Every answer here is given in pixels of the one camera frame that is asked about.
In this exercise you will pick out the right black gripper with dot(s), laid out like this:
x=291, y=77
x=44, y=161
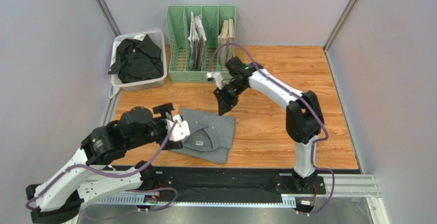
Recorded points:
x=225, y=94

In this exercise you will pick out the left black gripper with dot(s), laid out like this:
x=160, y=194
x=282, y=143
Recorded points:
x=170, y=145

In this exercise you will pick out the grey long sleeve shirt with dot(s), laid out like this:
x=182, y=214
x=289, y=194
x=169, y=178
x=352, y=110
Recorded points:
x=211, y=135

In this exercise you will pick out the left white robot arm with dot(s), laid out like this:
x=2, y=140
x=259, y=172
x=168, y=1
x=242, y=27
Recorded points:
x=82, y=181

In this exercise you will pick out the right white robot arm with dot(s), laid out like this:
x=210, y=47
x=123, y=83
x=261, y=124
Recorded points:
x=303, y=118

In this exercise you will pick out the brown books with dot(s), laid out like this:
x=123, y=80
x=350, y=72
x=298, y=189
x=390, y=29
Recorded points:
x=226, y=36

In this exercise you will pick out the green file organizer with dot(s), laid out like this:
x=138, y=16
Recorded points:
x=178, y=25

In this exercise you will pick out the grey magazines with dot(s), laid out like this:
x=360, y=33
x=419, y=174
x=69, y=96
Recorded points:
x=197, y=39

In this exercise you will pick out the black striped shirt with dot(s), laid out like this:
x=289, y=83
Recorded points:
x=137, y=59

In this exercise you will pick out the white laundry basket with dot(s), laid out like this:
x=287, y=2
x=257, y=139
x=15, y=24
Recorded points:
x=158, y=38

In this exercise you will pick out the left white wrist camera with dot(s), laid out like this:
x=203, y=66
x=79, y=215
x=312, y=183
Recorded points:
x=178, y=128

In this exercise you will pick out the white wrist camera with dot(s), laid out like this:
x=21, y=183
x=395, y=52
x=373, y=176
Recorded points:
x=178, y=128
x=215, y=77

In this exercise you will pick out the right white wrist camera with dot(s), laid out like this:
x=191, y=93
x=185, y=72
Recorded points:
x=215, y=77

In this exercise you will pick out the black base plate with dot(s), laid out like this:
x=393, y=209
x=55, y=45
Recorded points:
x=230, y=185

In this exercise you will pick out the aluminium frame rail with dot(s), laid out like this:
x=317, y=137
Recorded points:
x=345, y=184

